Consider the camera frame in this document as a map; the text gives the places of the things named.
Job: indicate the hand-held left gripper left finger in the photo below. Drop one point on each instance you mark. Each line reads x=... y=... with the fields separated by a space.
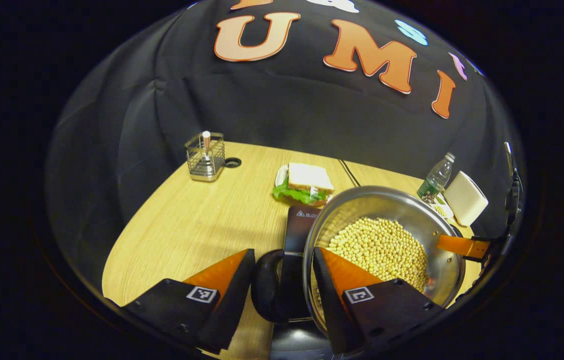
x=237 y=300

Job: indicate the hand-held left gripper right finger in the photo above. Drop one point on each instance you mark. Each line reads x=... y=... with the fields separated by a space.
x=324 y=300

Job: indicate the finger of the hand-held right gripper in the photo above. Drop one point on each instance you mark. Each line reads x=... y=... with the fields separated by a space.
x=461 y=246

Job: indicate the black induction cooktop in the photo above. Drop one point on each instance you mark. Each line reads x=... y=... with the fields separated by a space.
x=294 y=235

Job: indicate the white divided bean dish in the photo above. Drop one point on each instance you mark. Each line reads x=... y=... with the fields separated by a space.
x=442 y=209

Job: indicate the white toaster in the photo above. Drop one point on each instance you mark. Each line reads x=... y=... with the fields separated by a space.
x=465 y=197

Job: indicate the clear plastic water bottle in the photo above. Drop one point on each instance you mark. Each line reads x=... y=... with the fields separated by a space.
x=436 y=177

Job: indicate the pile of yellow soybeans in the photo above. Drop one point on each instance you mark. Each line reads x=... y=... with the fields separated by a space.
x=381 y=245

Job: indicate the lettuce sandwich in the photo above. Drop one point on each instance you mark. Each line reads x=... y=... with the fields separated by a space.
x=309 y=180

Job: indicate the copper-tipped silver utensil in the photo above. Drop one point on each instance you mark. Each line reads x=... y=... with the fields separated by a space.
x=206 y=145

